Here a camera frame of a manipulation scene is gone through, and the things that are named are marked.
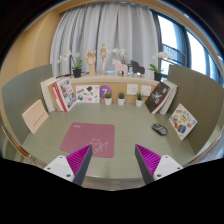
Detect white orchid right pot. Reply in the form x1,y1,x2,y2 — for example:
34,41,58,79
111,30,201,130
149,51,172,81

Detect small potted plant left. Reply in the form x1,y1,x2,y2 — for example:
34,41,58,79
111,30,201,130
104,92,112,105

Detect pink mouse pad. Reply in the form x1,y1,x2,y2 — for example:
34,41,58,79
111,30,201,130
60,122,115,158

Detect white wall socket right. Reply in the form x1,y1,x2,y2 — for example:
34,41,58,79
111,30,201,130
141,85,151,96

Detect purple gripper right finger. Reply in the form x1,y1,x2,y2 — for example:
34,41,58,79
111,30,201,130
135,144,182,184

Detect grey curtain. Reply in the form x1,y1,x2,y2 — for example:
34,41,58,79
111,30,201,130
50,2,158,76

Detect black horse figurine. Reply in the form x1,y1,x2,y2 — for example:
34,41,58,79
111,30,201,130
130,61,145,74

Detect purple round number sign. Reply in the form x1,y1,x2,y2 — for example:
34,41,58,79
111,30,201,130
100,85,112,98

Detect white orchid pot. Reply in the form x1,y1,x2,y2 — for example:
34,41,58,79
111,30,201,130
149,51,172,81
57,51,82,73

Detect small potted plant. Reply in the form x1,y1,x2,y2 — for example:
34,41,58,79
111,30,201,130
118,92,125,106
104,92,112,105
136,93,143,107

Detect white orchid middle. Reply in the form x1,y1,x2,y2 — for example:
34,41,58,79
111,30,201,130
112,48,131,67

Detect white wall socket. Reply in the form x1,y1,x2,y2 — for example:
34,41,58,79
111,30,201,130
126,84,138,95
141,85,151,96

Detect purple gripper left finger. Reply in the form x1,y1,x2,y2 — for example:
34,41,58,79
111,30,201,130
44,145,93,186

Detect white books behind black book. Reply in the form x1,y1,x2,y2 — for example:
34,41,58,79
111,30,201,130
153,80,178,115

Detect wooden mannequin figure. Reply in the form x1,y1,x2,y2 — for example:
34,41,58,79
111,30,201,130
100,44,110,74

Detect pink horse figurine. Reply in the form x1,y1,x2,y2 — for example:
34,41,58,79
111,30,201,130
112,59,128,77

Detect colourful picture book right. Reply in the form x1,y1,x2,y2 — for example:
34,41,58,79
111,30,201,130
169,104,197,140

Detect dark grey computer mouse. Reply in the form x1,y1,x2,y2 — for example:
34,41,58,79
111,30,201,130
152,123,168,136

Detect white orchid left pot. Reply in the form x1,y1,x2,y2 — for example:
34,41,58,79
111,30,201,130
57,51,82,73

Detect black book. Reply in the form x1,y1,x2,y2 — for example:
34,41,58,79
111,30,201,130
145,82,170,114

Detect small potted plant middle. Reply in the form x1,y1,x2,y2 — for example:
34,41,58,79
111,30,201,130
118,92,125,106

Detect red and white magazine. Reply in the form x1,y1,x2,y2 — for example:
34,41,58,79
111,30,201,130
54,78,76,112

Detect small potted plant right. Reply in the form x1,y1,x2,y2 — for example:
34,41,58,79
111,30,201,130
136,93,143,107

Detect white wall socket left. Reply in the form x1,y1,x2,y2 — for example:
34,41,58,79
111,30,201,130
126,84,138,95

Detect beige card with text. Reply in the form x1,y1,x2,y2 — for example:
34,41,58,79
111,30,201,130
22,100,49,134

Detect white illustrated card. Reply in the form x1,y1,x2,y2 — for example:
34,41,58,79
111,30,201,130
76,85,100,103

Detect stack of white books left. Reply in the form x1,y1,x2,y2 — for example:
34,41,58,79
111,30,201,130
40,77,56,112

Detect wooden hand model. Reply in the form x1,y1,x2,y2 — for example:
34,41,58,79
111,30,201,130
85,50,96,77

